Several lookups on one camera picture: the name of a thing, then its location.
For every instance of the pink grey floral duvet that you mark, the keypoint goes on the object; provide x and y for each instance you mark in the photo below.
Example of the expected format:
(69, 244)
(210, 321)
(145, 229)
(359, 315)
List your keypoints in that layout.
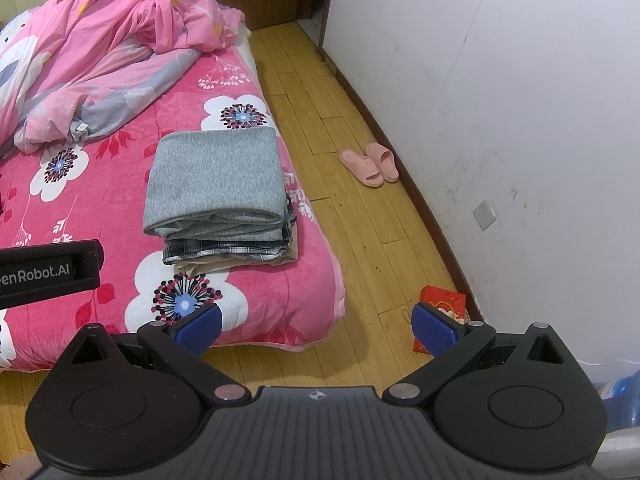
(100, 35)

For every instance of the light grey sweatshirt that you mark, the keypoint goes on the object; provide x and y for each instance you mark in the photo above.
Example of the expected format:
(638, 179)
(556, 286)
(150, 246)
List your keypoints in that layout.
(215, 175)

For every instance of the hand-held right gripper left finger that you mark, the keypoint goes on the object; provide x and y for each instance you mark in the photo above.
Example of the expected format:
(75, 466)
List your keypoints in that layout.
(200, 327)

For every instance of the white wall outlet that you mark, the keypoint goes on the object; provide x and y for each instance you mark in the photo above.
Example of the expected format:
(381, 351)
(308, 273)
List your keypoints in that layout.
(485, 214)

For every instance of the pink slipper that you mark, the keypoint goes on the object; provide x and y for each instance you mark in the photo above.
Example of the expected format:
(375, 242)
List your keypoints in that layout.
(385, 160)
(360, 167)

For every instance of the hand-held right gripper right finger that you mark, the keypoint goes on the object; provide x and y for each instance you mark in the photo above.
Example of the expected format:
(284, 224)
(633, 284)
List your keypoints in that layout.
(435, 330)

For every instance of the pink floral blanket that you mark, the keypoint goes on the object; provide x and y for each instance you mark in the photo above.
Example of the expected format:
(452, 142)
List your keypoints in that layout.
(125, 175)

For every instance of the beige folded garment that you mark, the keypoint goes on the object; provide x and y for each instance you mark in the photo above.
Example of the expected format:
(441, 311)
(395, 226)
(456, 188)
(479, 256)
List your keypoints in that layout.
(235, 264)

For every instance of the plaid shirt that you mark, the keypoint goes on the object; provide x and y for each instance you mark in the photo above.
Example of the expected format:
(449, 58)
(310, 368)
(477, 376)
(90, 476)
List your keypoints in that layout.
(225, 250)

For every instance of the blue water jug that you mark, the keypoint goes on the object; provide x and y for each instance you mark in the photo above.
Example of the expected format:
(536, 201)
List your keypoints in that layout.
(620, 390)

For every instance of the red box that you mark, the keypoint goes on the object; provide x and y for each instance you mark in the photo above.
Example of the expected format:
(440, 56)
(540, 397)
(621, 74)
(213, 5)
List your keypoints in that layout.
(442, 300)

